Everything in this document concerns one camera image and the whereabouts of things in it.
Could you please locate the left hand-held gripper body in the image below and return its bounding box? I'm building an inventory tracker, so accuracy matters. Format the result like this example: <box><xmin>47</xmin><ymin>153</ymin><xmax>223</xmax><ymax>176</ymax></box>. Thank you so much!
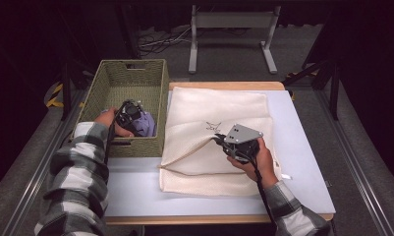
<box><xmin>114</xmin><ymin>99</ymin><xmax>145</xmax><ymax>132</ymax></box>

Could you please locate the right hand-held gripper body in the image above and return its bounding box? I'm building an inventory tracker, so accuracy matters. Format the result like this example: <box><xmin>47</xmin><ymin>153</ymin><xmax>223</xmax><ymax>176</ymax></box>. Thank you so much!
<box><xmin>221</xmin><ymin>123</ymin><xmax>264</xmax><ymax>164</ymax></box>

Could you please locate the purple garment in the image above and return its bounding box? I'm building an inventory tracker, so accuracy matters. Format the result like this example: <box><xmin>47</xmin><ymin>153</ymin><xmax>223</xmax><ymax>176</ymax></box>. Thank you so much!
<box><xmin>131</xmin><ymin>110</ymin><xmax>158</xmax><ymax>138</ymax></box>

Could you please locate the green woven basket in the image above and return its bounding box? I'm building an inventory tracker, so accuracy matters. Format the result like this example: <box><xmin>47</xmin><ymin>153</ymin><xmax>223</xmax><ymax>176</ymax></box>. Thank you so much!
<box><xmin>70</xmin><ymin>58</ymin><xmax>170</xmax><ymax>158</ymax></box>

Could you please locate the white mesh laundry bag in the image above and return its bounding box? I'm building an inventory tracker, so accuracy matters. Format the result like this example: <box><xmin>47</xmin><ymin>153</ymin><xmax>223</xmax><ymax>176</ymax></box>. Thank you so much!
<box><xmin>158</xmin><ymin>86</ymin><xmax>292</xmax><ymax>198</ymax></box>

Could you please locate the person's left hand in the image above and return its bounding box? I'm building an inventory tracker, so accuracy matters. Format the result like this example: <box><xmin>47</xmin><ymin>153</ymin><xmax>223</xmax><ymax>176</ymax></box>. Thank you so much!
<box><xmin>94</xmin><ymin>107</ymin><xmax>135</xmax><ymax>139</ymax></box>

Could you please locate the person's right hand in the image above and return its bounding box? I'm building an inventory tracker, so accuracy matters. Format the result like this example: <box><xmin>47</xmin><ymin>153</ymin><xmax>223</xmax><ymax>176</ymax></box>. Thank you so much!
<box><xmin>226</xmin><ymin>137</ymin><xmax>280</xmax><ymax>190</ymax></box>

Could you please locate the white table sheet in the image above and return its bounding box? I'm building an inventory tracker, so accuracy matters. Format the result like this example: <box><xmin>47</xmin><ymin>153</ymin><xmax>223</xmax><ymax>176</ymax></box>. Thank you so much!
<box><xmin>104</xmin><ymin>89</ymin><xmax>336</xmax><ymax>218</ymax></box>

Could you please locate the black metal stand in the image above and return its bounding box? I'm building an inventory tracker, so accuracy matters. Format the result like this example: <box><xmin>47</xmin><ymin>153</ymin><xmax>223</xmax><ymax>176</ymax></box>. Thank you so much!
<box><xmin>282</xmin><ymin>58</ymin><xmax>341</xmax><ymax>122</ymax></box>
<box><xmin>60</xmin><ymin>60</ymin><xmax>94</xmax><ymax>122</ymax></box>

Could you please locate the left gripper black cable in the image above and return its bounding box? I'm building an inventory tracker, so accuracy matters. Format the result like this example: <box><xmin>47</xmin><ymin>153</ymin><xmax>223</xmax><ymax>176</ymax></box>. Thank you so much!
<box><xmin>103</xmin><ymin>107</ymin><xmax>121</xmax><ymax>165</ymax></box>

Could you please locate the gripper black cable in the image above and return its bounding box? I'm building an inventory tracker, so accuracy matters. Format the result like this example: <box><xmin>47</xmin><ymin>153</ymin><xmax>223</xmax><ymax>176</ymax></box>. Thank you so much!
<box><xmin>248</xmin><ymin>155</ymin><xmax>279</xmax><ymax>230</ymax></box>
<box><xmin>103</xmin><ymin>107</ymin><xmax>121</xmax><ymax>165</ymax></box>

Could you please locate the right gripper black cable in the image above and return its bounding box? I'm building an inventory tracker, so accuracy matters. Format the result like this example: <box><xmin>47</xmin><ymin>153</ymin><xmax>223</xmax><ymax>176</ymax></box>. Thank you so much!
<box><xmin>248</xmin><ymin>155</ymin><xmax>279</xmax><ymax>230</ymax></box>

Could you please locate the bundle of floor cables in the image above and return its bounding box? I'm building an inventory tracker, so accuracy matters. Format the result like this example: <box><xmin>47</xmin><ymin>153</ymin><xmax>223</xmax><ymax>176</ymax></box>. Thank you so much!
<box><xmin>137</xmin><ymin>26</ymin><xmax>194</xmax><ymax>57</ymax></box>

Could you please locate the grey metal stand frame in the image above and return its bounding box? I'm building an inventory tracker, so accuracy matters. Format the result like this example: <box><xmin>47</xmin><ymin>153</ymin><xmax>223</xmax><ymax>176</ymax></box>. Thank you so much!
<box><xmin>188</xmin><ymin>4</ymin><xmax>282</xmax><ymax>75</ymax></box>

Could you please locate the aluminium floor rail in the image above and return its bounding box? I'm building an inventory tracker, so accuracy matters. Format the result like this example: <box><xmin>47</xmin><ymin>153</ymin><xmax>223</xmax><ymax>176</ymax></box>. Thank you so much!
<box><xmin>1</xmin><ymin>88</ymin><xmax>87</xmax><ymax>236</ymax></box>
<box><xmin>315</xmin><ymin>88</ymin><xmax>394</xmax><ymax>236</ymax></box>

